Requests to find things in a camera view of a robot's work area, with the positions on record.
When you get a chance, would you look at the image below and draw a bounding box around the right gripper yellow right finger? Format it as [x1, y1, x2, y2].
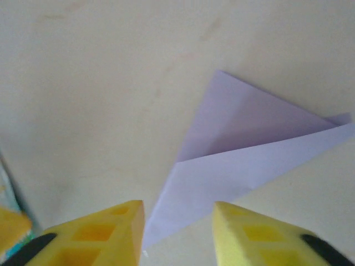
[212, 201, 355, 266]

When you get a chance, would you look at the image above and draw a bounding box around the blue white snack packet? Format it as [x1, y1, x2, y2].
[0, 146, 38, 260]

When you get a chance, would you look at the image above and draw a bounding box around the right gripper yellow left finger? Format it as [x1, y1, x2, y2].
[5, 199, 145, 266]

